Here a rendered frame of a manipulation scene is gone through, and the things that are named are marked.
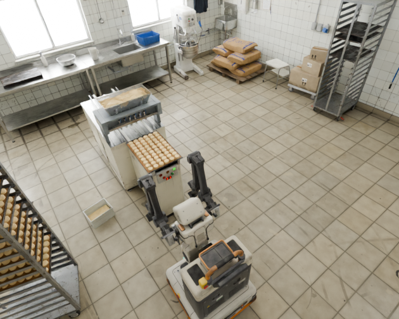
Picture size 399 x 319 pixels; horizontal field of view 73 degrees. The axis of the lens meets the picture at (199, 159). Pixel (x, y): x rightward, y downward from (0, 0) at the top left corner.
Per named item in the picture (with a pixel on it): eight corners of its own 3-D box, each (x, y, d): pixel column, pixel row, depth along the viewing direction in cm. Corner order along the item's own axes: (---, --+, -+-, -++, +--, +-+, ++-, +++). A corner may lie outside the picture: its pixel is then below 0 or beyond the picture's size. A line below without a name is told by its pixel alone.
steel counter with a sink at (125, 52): (11, 143, 467) (-34, 78, 385) (4, 126, 510) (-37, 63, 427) (174, 82, 608) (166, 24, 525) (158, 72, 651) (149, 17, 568)
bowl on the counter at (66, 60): (61, 69, 474) (59, 62, 466) (56, 64, 494) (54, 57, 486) (80, 64, 488) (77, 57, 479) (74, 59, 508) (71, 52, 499)
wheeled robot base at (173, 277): (257, 299, 256) (259, 288, 239) (202, 344, 232) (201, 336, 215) (215, 247, 299) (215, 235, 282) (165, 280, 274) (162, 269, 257)
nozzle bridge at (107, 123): (101, 134, 331) (92, 111, 308) (153, 114, 358) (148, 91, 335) (109, 148, 310) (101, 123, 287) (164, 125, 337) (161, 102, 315)
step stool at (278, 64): (292, 83, 573) (296, 62, 542) (275, 89, 559) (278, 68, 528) (278, 76, 603) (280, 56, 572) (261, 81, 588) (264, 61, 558)
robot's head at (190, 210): (208, 213, 208) (199, 196, 207) (184, 227, 200) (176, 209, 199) (200, 212, 221) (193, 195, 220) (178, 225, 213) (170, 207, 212)
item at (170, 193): (139, 188, 375) (123, 137, 314) (161, 177, 388) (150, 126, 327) (163, 223, 330) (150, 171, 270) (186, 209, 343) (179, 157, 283)
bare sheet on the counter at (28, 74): (3, 86, 427) (2, 85, 426) (-1, 78, 451) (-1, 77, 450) (42, 75, 452) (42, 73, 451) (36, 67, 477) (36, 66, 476)
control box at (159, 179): (157, 182, 285) (155, 173, 276) (177, 172, 294) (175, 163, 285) (159, 184, 283) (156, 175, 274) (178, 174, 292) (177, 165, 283)
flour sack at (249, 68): (242, 78, 578) (242, 72, 568) (228, 73, 602) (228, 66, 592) (263, 68, 611) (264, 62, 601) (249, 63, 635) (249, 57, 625)
